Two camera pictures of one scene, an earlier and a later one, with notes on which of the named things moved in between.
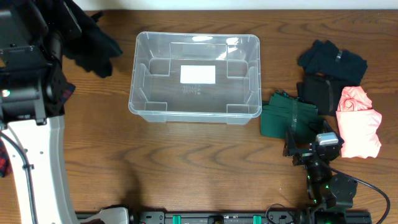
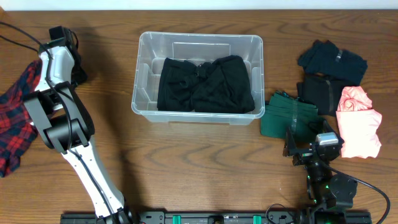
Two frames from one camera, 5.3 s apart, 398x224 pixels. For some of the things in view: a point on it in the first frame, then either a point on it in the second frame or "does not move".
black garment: x=86 y=42 → x=221 y=85
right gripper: x=290 y=145 does not move
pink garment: x=359 y=124 does not move
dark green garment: x=284 y=112 does not move
